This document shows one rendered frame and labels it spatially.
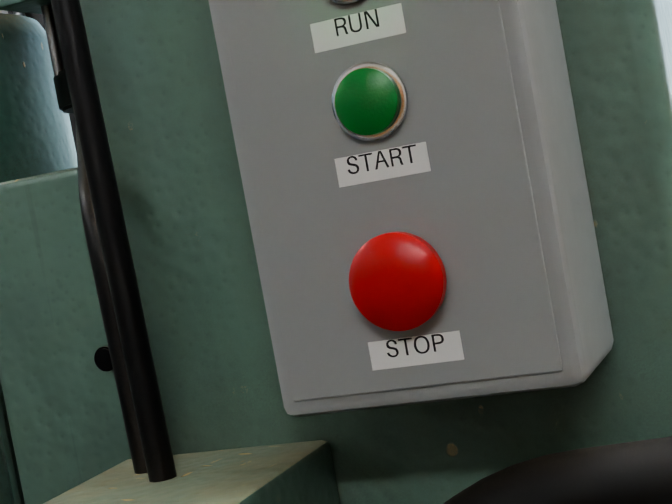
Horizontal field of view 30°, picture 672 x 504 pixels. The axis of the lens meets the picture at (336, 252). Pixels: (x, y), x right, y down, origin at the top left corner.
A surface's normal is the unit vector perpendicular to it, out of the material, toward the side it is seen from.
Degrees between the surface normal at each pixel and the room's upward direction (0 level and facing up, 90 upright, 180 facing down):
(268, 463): 0
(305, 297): 90
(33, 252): 90
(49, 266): 90
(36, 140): 90
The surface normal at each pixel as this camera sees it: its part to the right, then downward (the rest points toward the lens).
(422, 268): -0.22, 0.05
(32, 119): 0.89, -0.14
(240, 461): -0.18, -0.98
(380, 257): -0.41, -0.04
